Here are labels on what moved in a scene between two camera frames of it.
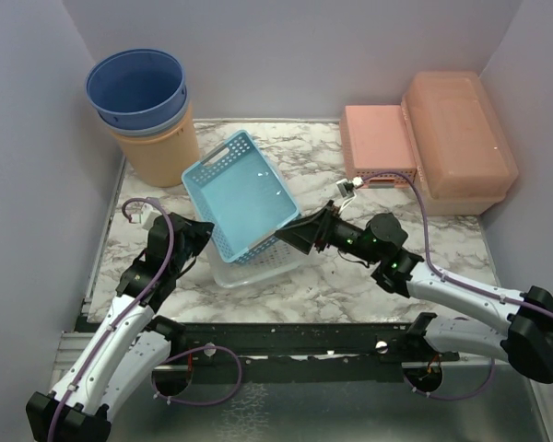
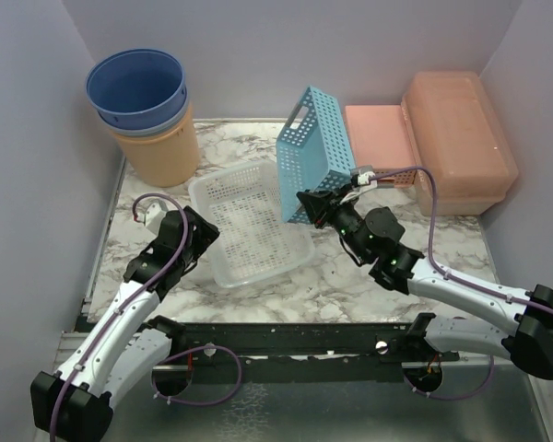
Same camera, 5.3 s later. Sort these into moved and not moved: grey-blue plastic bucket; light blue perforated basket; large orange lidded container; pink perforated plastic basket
Moved: light blue perforated basket
Not moved: pink perforated plastic basket; grey-blue plastic bucket; large orange lidded container
